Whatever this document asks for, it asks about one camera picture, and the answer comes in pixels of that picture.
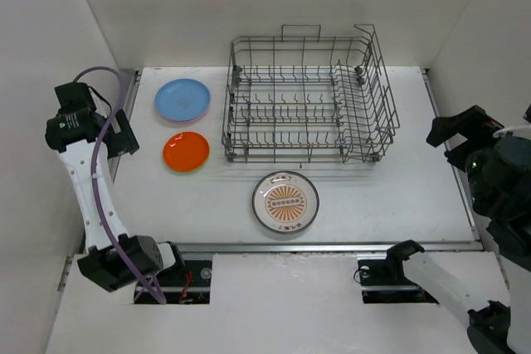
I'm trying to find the pink plate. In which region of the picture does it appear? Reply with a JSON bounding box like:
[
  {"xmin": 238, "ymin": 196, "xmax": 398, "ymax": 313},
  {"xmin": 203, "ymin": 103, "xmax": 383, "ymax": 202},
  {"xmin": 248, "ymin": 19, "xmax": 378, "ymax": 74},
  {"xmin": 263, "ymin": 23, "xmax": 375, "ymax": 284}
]
[{"xmin": 157, "ymin": 109, "xmax": 209, "ymax": 124}]

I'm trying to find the blue plate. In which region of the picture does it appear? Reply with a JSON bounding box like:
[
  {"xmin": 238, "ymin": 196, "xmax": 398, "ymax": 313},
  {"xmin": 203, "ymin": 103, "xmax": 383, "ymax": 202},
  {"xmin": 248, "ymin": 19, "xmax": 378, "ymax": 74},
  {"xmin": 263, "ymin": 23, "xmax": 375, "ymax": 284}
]
[{"xmin": 154, "ymin": 79, "xmax": 211, "ymax": 117}]

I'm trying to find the white plate orange sunburst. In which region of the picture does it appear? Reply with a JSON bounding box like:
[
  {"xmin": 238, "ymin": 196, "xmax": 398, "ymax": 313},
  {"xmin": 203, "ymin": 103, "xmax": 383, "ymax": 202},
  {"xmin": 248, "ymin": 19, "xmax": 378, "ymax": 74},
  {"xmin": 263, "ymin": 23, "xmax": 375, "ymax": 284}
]
[{"xmin": 251, "ymin": 171, "xmax": 320, "ymax": 235}]

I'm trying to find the lime green plate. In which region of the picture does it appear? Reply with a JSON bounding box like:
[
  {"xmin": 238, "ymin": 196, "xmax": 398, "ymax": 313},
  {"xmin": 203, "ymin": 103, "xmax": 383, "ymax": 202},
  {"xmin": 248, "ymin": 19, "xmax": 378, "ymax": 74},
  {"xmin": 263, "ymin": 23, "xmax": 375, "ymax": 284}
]
[{"xmin": 166, "ymin": 162, "xmax": 207, "ymax": 174}]

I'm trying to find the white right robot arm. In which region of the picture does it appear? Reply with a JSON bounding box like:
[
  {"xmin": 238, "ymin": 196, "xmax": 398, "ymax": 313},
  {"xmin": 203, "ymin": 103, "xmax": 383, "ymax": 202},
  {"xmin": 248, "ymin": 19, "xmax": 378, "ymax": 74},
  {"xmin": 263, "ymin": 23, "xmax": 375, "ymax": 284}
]
[{"xmin": 384, "ymin": 105, "xmax": 530, "ymax": 353}]

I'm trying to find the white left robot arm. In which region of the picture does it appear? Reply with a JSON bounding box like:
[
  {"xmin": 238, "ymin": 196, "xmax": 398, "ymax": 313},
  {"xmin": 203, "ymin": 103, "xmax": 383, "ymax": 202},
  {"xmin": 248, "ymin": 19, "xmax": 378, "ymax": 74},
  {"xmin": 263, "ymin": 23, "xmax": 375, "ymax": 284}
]
[{"xmin": 45, "ymin": 82, "xmax": 186, "ymax": 302}]

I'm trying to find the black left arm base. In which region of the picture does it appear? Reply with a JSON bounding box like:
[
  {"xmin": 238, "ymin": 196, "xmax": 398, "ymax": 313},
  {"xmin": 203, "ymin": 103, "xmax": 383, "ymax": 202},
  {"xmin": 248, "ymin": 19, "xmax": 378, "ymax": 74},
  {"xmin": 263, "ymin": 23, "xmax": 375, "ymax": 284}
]
[{"xmin": 148, "ymin": 258, "xmax": 212, "ymax": 305}]

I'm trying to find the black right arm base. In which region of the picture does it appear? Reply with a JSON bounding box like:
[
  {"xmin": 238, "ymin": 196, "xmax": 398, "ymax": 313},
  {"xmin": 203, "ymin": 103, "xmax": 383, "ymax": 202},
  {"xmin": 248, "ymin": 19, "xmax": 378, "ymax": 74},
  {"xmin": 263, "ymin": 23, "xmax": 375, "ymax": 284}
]
[{"xmin": 353, "ymin": 259, "xmax": 438, "ymax": 304}]

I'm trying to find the grey wire dish rack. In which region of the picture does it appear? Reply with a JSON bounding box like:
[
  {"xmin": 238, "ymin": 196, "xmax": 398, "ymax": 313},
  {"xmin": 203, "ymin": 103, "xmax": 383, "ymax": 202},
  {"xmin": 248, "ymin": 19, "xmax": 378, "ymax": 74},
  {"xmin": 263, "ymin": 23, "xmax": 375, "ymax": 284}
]
[{"xmin": 222, "ymin": 24, "xmax": 400, "ymax": 164}]

